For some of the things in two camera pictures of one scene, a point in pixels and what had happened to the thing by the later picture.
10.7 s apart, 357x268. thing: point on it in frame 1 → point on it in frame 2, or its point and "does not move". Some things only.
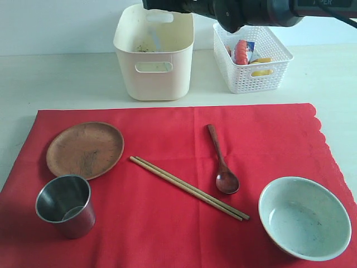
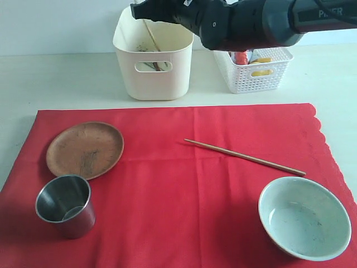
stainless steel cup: [67, 201] does not move
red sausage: [241, 55] does not move
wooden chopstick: [192, 186] → [249, 156]
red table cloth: [143, 220] does not move
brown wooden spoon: [226, 181] → [156, 66]
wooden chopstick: [182, 185] → [153, 38]
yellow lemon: [261, 72] does not move
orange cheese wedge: [261, 60] does not move
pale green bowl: [304, 219] does not move
